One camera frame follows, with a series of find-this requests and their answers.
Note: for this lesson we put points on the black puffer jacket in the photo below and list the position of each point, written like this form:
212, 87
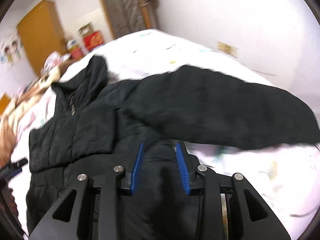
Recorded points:
98, 125

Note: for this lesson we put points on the red gift box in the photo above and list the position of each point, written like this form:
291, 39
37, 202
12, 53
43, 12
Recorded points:
93, 40

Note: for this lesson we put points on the wooden headboard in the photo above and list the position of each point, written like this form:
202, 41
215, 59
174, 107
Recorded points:
4, 101

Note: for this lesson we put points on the person's left hand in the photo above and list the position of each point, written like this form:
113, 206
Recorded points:
9, 210

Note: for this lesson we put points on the white plastic bag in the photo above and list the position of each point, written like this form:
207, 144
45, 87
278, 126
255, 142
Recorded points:
54, 59

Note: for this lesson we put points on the wooden door frame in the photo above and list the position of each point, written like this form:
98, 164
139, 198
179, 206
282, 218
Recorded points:
126, 16

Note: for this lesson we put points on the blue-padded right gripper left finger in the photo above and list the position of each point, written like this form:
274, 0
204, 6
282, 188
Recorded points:
70, 217

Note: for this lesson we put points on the cartoon couple wall sticker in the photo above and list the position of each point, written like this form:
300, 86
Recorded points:
11, 49

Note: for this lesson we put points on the wooden wardrobe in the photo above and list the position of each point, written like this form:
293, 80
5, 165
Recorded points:
41, 34

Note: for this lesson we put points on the brown dog print blanket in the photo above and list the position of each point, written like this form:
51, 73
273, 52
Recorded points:
18, 107

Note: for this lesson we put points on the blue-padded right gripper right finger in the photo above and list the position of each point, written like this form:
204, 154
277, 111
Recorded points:
229, 205

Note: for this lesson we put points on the pink floral bed duvet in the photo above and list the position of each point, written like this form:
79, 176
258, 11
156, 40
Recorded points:
286, 175

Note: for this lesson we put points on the brown cardboard box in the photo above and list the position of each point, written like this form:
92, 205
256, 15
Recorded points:
86, 30

